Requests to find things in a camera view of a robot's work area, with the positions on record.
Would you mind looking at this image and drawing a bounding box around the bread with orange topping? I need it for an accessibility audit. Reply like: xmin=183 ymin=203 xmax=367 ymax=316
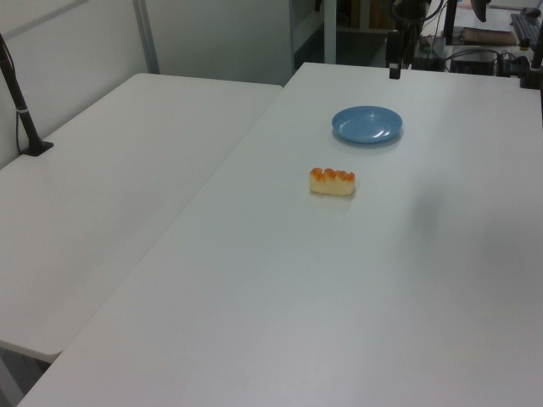
xmin=308 ymin=167 xmax=356 ymax=197

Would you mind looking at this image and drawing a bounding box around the black camera stand pole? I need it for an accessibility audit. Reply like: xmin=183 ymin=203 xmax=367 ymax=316
xmin=0 ymin=32 xmax=55 ymax=159

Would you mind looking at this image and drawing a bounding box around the black monitor stand pole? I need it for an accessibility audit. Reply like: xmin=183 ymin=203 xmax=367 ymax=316
xmin=442 ymin=0 xmax=460 ymax=46

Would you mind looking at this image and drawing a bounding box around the black electronics box with cables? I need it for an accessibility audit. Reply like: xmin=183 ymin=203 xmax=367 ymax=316
xmin=444 ymin=47 xmax=531 ymax=78

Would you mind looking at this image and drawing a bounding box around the blue plate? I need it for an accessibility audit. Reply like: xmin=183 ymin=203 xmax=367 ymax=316
xmin=331 ymin=105 xmax=405 ymax=146

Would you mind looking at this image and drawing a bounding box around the black cable on stand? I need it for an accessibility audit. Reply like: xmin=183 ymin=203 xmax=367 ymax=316
xmin=0 ymin=40 xmax=25 ymax=154

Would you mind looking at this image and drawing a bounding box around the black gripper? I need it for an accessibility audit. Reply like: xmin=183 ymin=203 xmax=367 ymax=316
xmin=389 ymin=0 xmax=428 ymax=81

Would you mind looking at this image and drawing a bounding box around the black clamp mount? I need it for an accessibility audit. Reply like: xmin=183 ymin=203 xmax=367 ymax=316
xmin=518 ymin=11 xmax=543 ymax=91

